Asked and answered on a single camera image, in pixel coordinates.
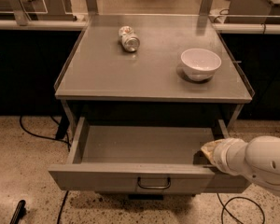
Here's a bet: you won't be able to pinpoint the grey top drawer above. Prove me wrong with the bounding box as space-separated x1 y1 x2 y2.
49 118 249 195

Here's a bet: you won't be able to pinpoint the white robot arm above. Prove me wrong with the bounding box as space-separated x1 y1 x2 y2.
201 136 280 197

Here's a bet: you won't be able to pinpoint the grey metal drawer cabinet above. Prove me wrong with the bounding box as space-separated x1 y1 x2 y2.
53 14 256 201

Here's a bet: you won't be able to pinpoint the white ceramic bowl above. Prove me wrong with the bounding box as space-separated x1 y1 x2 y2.
181 49 221 82

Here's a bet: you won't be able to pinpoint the dark counter cabinet right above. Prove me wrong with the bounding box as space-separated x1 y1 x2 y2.
217 24 280 120

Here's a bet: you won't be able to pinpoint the dark counter cabinet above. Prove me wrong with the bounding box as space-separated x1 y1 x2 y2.
0 29 80 116
217 24 280 120

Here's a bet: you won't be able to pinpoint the crushed silver soda can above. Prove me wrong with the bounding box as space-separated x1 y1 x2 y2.
119 26 140 52

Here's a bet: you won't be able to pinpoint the black object on floor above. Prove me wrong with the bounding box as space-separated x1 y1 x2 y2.
9 200 26 224

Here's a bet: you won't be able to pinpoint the dark counter cabinet left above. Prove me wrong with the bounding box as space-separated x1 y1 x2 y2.
0 29 80 116

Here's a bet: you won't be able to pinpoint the black floor cable right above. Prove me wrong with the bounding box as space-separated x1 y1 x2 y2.
217 192 266 224

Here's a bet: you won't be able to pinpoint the black floor cable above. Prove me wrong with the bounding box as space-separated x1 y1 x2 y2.
18 115 73 224
217 192 266 224

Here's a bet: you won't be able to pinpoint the right metal post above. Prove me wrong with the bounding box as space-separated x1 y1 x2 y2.
199 0 214 16

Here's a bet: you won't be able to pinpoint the black floor cable left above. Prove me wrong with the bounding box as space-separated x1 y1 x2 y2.
18 115 73 224

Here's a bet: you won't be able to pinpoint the left metal post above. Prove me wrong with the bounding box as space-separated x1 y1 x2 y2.
8 0 28 26

